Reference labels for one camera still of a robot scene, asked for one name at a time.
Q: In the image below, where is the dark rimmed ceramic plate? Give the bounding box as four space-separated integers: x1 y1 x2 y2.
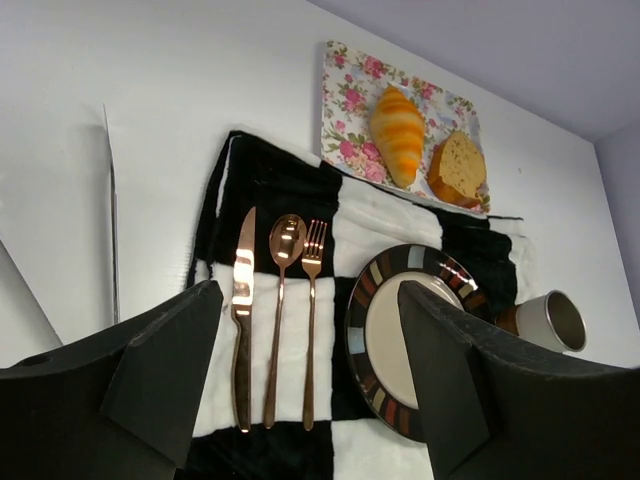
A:
345 244 491 442

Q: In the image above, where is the rose gold spoon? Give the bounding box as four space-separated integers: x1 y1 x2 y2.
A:
263 214 307 429

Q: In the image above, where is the black white checkered cloth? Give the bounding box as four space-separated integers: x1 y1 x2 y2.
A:
177 130 536 479

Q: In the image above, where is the orange striped croissant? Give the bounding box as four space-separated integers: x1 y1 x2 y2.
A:
369 86 426 189

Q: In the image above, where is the rose gold fork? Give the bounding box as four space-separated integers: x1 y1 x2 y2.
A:
302 219 328 431

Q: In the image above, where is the rose gold knife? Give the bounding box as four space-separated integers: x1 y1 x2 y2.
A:
231 207 256 433

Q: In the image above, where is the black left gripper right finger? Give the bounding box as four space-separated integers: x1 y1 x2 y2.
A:
397 281 639 479

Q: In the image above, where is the beige brown mug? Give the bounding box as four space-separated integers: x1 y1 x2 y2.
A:
494 290 587 353

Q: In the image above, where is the brown bread slice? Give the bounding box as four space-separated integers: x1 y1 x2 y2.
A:
427 131 487 209

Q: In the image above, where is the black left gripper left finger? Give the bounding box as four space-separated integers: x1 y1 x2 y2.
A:
1 280 223 479

